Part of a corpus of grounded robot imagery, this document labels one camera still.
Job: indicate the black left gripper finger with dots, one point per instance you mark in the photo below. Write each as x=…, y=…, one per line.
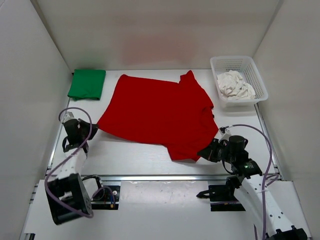
x=94, y=135
x=94, y=127

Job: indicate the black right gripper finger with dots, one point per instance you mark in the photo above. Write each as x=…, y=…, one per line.
x=208, y=154
x=215, y=144

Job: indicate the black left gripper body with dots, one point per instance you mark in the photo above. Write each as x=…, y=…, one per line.
x=85, y=128

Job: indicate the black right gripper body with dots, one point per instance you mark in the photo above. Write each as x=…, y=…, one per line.
x=222, y=153

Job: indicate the green t shirt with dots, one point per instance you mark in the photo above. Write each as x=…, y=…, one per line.
x=87, y=84

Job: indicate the red t shirt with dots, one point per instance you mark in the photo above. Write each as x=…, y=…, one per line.
x=177, y=115

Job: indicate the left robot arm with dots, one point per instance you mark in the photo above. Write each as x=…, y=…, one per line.
x=69, y=197

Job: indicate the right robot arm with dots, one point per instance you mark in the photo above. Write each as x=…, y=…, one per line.
x=246, y=188

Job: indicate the white cloth in basket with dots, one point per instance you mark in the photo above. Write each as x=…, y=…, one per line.
x=233, y=86

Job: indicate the white plastic basket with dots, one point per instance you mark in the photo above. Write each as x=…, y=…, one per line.
x=246, y=66

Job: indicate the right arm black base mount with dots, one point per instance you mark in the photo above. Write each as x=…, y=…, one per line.
x=222, y=197

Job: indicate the aluminium table edge rail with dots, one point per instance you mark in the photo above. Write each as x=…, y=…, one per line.
x=164, y=178

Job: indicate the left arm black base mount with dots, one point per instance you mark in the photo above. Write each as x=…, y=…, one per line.
x=103, y=196

